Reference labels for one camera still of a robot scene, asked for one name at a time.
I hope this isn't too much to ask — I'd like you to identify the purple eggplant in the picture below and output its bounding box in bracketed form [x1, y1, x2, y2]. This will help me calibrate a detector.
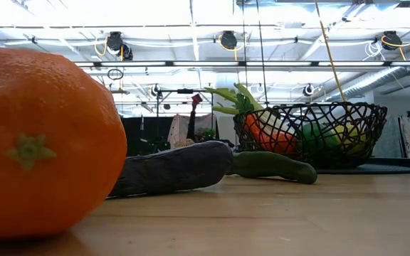
[107, 140, 234, 199]

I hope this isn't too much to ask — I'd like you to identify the orange carrot with leaves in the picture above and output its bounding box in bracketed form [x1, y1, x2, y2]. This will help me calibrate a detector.
[233, 92, 298, 156]

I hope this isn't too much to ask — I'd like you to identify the dark green cucumber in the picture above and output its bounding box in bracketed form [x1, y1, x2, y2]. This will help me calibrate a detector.
[226, 151, 319, 186]

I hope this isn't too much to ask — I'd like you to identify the green lime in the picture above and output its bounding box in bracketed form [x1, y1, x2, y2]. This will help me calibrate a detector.
[299, 122, 338, 154]

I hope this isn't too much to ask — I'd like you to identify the yellow green apple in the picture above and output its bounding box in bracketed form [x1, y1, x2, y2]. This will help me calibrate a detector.
[332, 122, 369, 154]

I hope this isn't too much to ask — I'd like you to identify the orange fruit green stem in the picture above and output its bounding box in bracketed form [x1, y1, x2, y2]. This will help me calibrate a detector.
[0, 47, 128, 243]

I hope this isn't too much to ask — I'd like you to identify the wicker basket with fruit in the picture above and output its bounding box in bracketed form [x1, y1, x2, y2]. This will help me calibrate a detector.
[172, 139, 196, 149]

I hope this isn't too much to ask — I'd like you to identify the person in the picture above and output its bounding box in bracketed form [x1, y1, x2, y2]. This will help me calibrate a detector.
[186, 100, 199, 142]

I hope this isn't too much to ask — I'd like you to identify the white draped cloth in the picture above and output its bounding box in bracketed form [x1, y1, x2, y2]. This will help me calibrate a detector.
[167, 113, 217, 146]

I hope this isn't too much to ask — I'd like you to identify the black partition panel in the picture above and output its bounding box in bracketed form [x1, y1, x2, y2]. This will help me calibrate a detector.
[120, 116, 173, 156]

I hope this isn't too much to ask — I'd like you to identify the long ceiling light strip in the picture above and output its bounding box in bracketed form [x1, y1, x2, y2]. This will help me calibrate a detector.
[73, 60, 410, 68]

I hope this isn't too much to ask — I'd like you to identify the white leaning board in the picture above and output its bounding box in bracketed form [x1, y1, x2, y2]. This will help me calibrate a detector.
[398, 115, 410, 157]

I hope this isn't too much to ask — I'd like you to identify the black background rig frame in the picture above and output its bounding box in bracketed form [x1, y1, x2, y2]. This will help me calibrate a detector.
[156, 88, 215, 118]

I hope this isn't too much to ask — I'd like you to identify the thin black hanging cable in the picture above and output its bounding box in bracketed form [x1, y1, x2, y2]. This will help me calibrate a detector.
[241, 0, 248, 108]

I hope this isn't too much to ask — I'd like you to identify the black hanging cable ring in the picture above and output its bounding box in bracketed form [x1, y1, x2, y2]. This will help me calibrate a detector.
[107, 68, 125, 81]

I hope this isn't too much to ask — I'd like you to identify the thick black hanging cable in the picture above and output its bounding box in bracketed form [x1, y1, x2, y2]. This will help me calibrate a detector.
[255, 0, 269, 106]

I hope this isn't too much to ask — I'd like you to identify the black wire basket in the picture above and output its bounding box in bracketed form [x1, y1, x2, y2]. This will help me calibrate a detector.
[232, 101, 389, 170]

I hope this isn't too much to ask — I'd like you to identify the yellow hanging cable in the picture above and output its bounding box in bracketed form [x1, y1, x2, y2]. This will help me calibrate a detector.
[313, 0, 354, 122]

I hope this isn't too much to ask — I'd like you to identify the silver ventilation duct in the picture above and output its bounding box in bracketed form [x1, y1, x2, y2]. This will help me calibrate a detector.
[327, 53, 410, 103]

